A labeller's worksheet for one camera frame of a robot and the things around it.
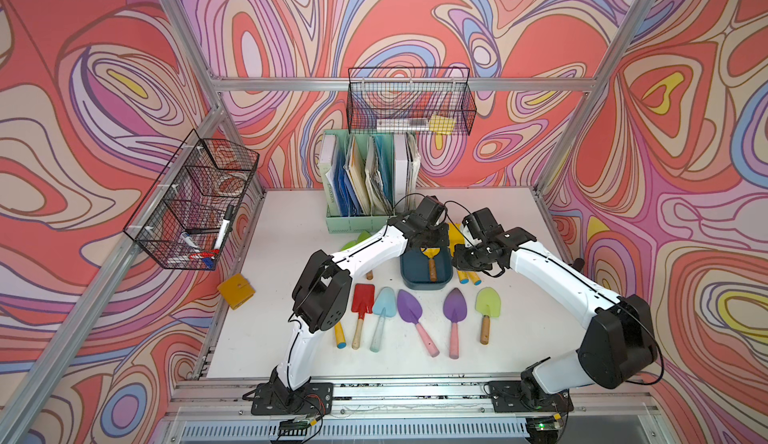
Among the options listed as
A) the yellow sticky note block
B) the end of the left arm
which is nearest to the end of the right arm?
the end of the left arm

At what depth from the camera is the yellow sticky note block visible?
917 millimetres

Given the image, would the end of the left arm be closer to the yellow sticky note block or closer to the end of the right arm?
the end of the right arm
